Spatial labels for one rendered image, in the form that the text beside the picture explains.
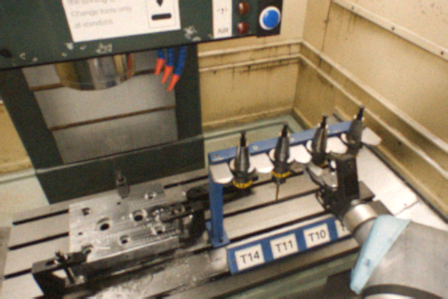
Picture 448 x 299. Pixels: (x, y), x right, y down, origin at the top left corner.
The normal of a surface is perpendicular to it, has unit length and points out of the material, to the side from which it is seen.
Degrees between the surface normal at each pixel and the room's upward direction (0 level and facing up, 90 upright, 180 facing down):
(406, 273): 25
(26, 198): 0
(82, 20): 90
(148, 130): 91
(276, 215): 0
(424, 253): 11
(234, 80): 90
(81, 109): 90
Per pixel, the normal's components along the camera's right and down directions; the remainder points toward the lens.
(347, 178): 0.32, 0.18
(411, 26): -0.94, 0.21
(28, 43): 0.34, 0.59
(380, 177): -0.38, -0.63
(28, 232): 0.00, -0.78
